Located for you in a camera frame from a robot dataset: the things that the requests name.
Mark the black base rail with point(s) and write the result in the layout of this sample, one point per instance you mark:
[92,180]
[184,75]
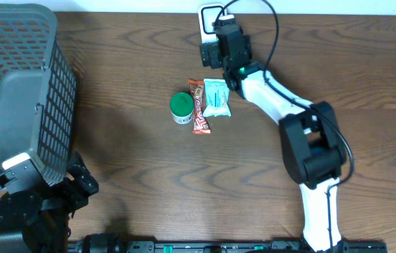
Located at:
[111,243]

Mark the grey plastic basket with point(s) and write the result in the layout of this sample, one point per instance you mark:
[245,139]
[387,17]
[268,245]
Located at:
[37,92]

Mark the red chocolate bar wrapper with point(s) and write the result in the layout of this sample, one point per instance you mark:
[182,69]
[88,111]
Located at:
[201,126]

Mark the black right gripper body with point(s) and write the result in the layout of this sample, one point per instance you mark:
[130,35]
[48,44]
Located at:
[214,56]

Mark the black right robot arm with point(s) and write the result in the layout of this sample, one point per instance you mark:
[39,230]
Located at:
[313,148]

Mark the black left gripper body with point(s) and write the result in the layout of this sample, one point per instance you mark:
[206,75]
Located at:
[64,198]

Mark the green lid white jar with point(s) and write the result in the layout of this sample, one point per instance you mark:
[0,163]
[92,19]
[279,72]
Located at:
[182,108]

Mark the teal wet wipes packet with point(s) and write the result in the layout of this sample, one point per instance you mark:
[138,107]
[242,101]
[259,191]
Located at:
[217,96]

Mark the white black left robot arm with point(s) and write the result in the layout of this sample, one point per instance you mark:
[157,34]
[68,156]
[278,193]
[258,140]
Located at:
[34,216]

